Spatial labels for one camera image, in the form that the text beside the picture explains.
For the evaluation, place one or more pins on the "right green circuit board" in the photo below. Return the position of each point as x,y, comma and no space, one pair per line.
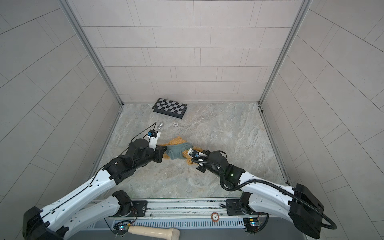
251,225

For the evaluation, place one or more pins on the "tan teddy bear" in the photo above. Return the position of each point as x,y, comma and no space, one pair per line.
179,140

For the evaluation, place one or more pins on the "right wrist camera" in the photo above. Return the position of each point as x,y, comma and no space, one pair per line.
196,154

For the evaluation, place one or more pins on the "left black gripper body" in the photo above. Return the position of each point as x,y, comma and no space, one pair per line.
157,155

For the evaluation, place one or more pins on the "green circuit board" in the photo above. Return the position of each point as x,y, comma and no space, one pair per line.
121,228
251,225

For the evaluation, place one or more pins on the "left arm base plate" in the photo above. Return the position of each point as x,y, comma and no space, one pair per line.
138,209

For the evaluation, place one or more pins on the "round red white sticker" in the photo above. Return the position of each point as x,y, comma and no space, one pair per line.
215,217

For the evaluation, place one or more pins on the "folded black white chessboard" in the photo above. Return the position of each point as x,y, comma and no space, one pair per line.
170,108

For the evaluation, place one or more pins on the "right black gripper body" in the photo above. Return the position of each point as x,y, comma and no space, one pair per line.
208,167

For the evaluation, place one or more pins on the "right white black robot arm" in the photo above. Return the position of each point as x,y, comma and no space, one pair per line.
297,205

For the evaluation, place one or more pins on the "aluminium mounting rail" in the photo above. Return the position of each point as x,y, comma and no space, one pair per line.
186,207

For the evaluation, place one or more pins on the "beige wooden handle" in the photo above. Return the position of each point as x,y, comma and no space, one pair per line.
165,234

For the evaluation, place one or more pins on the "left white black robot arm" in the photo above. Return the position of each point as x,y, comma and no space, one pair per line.
70,214

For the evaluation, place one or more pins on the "grey-green teddy sweater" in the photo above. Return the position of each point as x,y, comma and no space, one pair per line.
176,151

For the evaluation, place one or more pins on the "left green circuit board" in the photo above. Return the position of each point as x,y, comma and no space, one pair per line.
121,228

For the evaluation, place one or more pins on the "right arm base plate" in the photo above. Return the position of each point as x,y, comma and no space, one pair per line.
233,208

